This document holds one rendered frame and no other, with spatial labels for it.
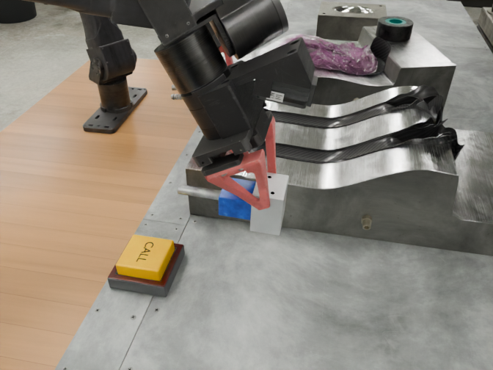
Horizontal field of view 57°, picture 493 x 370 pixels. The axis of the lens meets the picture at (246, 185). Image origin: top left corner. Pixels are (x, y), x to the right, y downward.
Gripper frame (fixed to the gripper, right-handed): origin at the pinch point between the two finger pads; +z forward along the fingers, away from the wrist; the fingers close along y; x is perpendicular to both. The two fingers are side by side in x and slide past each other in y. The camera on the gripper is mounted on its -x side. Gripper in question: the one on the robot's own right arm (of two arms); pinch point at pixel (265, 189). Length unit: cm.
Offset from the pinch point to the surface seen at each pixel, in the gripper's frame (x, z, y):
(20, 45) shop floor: 253, -28, 268
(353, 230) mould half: -4.5, 17.4, 10.3
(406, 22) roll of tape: -19, 10, 69
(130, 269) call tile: 20.0, 2.7, -5.1
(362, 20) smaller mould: -8, 13, 96
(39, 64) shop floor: 221, -11, 236
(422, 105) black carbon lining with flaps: -18.3, 9.8, 26.9
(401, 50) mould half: -17, 12, 60
